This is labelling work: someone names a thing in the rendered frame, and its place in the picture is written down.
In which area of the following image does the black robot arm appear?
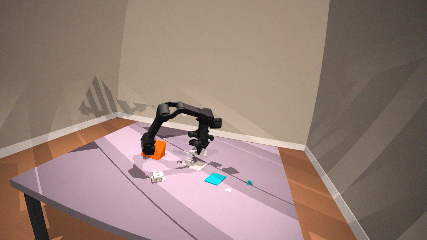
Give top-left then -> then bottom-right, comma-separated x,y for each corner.
140,101 -> 222,155

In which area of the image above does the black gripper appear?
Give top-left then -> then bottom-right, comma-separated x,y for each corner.
189,128 -> 214,155

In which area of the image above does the cyan flat rectangular plate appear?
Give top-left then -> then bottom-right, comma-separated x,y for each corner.
204,172 -> 226,185

